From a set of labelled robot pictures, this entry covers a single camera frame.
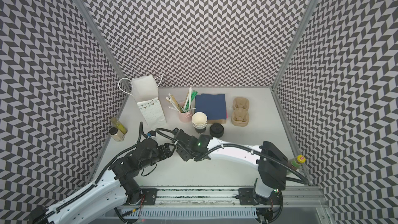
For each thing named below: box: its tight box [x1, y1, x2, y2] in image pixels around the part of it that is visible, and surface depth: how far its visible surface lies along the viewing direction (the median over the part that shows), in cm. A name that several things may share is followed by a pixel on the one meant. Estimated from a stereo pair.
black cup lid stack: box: [209, 122, 225, 138], surface depth 95 cm
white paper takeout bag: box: [131, 74, 167, 126], surface depth 89 cm
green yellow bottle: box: [110, 117, 129, 135], surface depth 90 cm
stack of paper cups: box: [191, 111, 208, 133], surface depth 89 cm
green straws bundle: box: [183, 87, 198, 112], surface depth 95 cm
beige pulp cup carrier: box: [231, 96, 250, 128], surface depth 98 cm
